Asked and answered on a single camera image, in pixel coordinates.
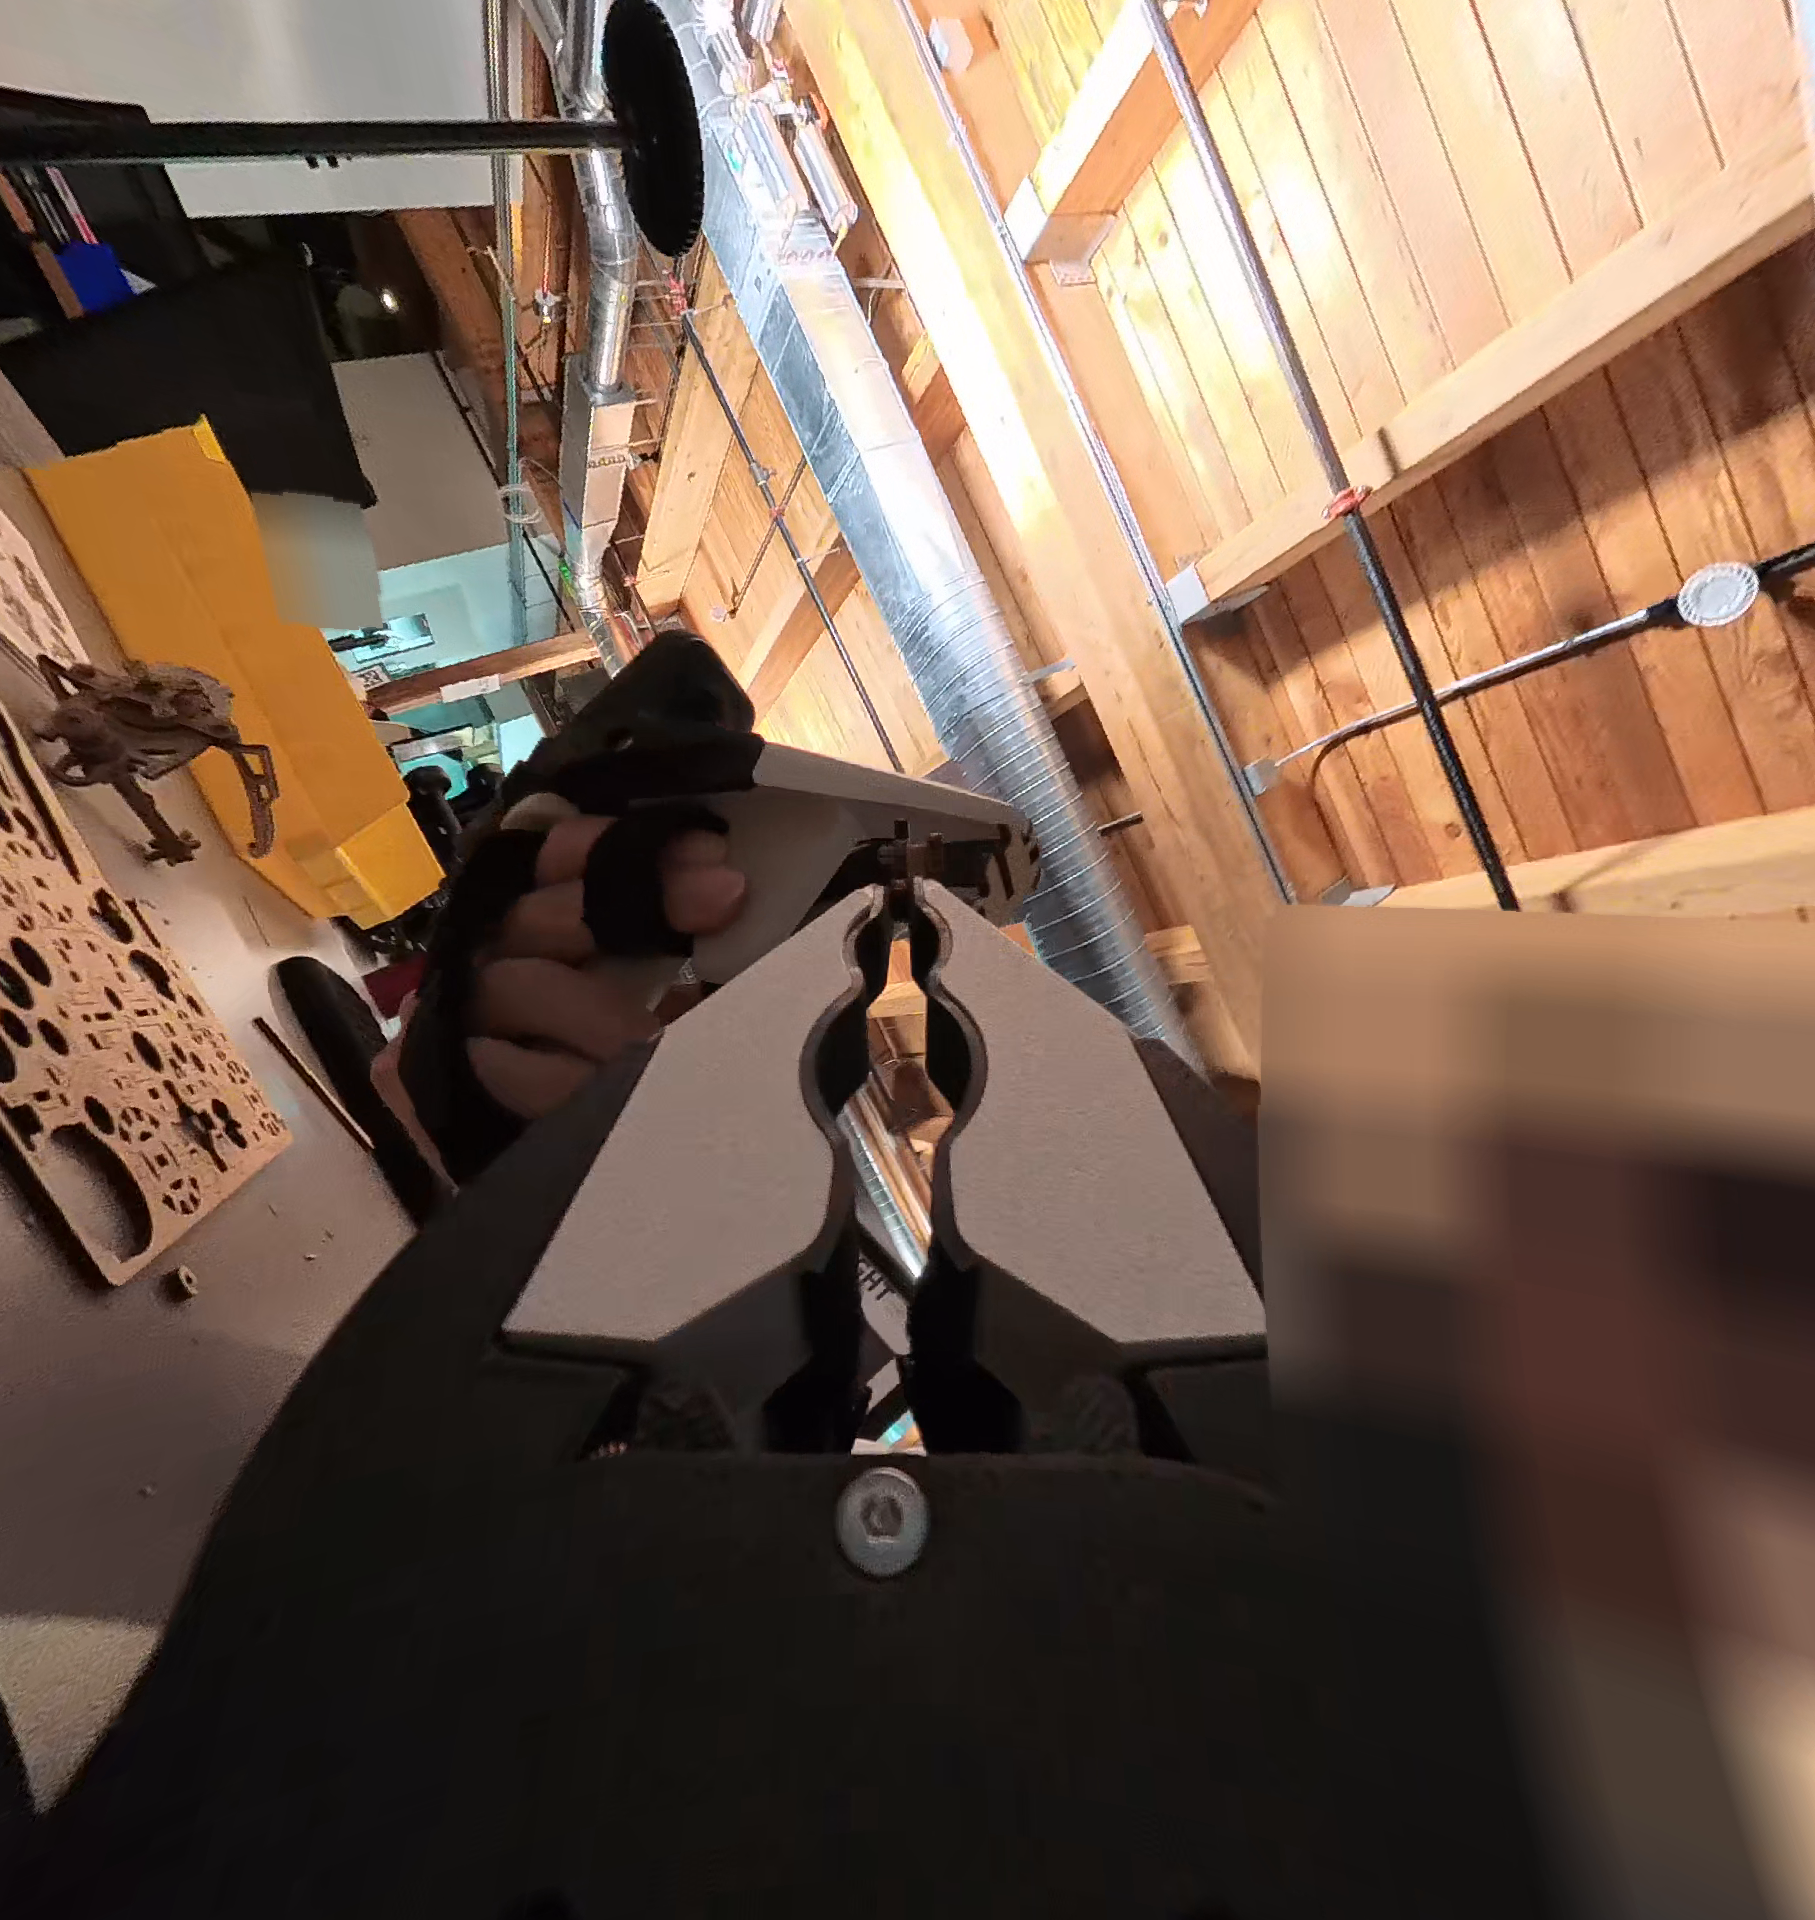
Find stacked yellow plastic bins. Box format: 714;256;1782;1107
20;417;444;924

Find person's right hand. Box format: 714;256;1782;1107
463;815;750;1126

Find ceiling pipe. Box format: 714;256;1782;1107
1140;0;1525;913

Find black pole with round disc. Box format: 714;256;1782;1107
0;0;704;271

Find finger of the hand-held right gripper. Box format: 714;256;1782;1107
756;739;1042;913
680;792;910;990

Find conduit with round junction box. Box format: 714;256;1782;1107
1244;518;1815;797

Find thin dark stick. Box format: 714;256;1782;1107
253;1019;376;1154

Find wooden animal model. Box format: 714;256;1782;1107
29;658;280;870

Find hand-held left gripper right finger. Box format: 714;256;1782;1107
905;880;1270;1452

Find thin silver duct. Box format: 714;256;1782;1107
553;0;661;667

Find dark screen panel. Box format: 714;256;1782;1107
0;263;380;510

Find wide silver ventilation duct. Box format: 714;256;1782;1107
643;0;1209;1076

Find black mesh pad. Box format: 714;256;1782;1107
269;953;444;1201

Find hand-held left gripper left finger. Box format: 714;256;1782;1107
504;886;896;1425

